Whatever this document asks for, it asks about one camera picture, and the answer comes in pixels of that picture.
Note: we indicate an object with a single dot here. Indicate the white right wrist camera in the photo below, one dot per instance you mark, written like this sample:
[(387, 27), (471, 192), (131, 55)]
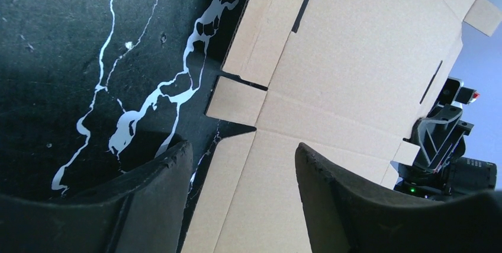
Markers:
[(454, 93)]

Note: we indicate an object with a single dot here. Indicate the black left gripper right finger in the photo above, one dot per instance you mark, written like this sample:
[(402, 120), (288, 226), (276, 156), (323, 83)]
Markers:
[(345, 212)]

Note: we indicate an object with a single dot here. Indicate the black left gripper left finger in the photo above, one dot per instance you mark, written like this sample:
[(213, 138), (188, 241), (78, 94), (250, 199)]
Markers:
[(140, 211)]

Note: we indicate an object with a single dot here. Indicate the brown cardboard box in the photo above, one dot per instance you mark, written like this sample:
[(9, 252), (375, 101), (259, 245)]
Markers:
[(348, 78)]

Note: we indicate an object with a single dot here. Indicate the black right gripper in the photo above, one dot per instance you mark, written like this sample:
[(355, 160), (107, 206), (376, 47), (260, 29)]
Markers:
[(438, 137)]

